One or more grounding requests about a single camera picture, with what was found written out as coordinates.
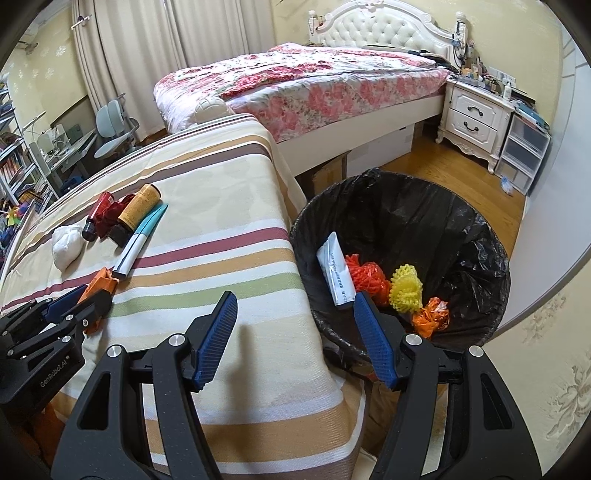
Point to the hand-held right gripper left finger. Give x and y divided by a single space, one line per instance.
214 341

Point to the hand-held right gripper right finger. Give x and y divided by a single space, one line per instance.
376 341

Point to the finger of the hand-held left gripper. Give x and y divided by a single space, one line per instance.
64 302
92 309

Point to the long orange snack wrapper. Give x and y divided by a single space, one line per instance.
104 281

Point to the white tissue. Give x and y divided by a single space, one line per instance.
67 247

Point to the yellow foam fruit net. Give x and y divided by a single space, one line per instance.
406 288

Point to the orange-red foam fruit net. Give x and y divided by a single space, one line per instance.
369 277

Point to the white printed packet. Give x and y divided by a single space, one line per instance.
334 272

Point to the teal and white marker pen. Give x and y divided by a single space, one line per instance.
138 240

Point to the red wrapper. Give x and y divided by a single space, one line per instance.
115 217

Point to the small red bottle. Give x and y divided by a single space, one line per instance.
99 210

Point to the gold bottle with black cap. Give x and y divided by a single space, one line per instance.
138 207

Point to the trash bin with black bag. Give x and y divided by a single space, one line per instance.
415 217

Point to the bookshelf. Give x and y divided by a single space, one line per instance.
18 170

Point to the white desk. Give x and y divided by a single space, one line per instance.
64 147

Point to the brown cardboard box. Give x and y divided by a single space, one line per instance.
330 173

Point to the grey desk chair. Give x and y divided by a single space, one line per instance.
113 117

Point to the white storage box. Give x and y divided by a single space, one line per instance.
378 147

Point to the blue and white plastic bag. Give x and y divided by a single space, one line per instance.
507 185

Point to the white round bedpost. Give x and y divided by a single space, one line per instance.
212 108

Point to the plastic drawer unit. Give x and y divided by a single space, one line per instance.
524 152

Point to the white nightstand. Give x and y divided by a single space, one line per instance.
475 115

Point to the beige curtain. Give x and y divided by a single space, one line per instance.
221 27
124 60

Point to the floral bedspread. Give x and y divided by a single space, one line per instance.
277 78

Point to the white wardrobe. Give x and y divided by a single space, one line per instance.
561 138

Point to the stack of books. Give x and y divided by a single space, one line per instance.
531 108

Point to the cluster of small nightstand items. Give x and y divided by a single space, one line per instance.
480 74

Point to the small dark item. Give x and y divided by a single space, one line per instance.
431 57

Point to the white bed with tufted headboard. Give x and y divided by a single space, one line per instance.
383 23

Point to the white wall socket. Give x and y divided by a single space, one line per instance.
501 74

